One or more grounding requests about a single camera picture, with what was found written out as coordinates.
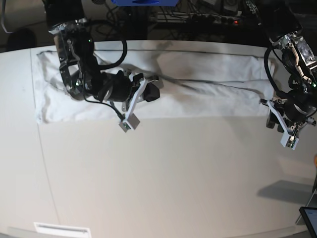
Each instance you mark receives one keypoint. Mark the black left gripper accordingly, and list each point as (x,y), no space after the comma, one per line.
(291,112)

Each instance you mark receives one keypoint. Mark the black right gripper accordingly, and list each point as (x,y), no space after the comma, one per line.
(121,88)

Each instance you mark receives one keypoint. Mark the white T-shirt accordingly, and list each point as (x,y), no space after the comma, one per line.
(195,84)

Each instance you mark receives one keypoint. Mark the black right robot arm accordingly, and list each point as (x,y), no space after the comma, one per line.
(80,71)

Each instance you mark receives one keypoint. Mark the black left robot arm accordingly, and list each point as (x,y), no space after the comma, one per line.
(284,33)

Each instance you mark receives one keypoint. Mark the grey tablet stand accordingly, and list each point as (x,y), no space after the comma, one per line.
(312,202)

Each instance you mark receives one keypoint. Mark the black power strip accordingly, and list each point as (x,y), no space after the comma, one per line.
(190,18)

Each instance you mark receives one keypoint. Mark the blue plastic box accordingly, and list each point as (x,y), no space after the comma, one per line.
(145,2)

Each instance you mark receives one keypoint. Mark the black tablet screen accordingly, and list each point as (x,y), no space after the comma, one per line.
(309,216)

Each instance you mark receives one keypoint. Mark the white label strip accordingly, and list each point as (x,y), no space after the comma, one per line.
(60,230)

